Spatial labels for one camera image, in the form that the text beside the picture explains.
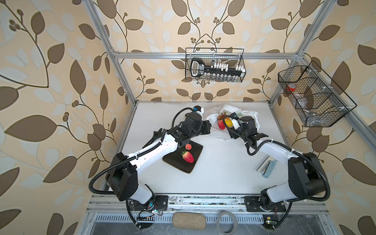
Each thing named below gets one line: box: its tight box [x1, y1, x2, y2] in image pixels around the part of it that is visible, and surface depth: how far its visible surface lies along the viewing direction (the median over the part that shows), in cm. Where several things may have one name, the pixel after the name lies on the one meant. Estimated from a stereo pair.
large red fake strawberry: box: [180, 149, 195, 164], surface depth 88 cm
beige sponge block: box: [171, 212, 207, 231], surface depth 68 cm
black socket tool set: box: [189, 58, 247, 79], surface depth 86 cm
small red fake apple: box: [185, 143, 192, 151], surface depth 93 cm
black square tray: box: [162, 140, 204, 174], surface depth 90 cm
